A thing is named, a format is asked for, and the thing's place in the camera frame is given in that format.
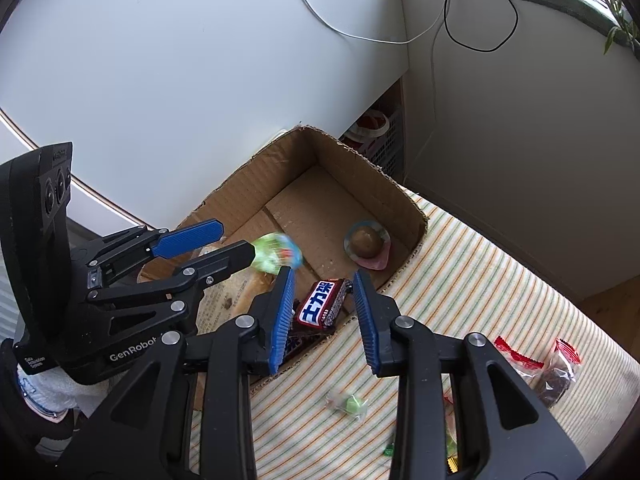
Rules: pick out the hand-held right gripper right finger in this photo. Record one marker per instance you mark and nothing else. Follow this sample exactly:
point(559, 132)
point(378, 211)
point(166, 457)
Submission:
point(365, 320)

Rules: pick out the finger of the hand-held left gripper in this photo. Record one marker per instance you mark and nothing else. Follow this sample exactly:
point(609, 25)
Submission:
point(220, 261)
point(190, 237)

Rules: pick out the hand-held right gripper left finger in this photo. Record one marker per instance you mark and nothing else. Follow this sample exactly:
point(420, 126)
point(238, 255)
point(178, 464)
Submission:
point(282, 320)

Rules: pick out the clear cracker packet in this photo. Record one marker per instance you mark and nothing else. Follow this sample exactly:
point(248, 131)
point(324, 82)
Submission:
point(245, 292)

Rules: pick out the brown chocolate bar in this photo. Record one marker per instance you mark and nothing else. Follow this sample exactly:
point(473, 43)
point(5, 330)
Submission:
point(320, 305)

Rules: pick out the green jelly cup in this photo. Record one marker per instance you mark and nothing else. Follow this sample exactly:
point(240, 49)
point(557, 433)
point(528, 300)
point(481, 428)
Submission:
point(275, 255)

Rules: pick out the round chocolate ball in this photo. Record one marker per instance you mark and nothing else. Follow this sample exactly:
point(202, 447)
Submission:
point(364, 241)

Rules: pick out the clear green candy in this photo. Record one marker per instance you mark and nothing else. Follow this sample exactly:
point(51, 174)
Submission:
point(350, 404)

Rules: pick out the cardboard box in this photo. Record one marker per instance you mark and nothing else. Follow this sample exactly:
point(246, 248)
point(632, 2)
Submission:
point(310, 195)

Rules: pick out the green candy packet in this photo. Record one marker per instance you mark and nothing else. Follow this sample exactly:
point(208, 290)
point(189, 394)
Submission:
point(389, 450)

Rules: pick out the red-ended dried plum packet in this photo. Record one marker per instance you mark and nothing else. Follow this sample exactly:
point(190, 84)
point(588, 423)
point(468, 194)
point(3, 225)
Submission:
point(560, 375)
point(520, 357)

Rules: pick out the yellow candy packet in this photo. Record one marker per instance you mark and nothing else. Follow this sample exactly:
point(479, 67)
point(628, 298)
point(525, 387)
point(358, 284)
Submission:
point(452, 464)

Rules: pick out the person's left hand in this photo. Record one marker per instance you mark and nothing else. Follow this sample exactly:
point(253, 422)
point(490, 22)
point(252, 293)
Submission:
point(60, 390)

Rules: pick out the striped table cloth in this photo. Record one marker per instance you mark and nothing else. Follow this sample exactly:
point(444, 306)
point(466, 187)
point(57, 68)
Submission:
point(475, 285)

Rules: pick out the white cabinet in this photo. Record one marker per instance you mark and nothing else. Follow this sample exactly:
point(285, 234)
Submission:
point(175, 60)

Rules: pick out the white plastic basket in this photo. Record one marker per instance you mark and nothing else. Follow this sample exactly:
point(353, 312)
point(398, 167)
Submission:
point(395, 135)

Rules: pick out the potted spider plant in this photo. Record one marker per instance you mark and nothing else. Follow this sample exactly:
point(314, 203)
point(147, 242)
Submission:
point(620, 15)

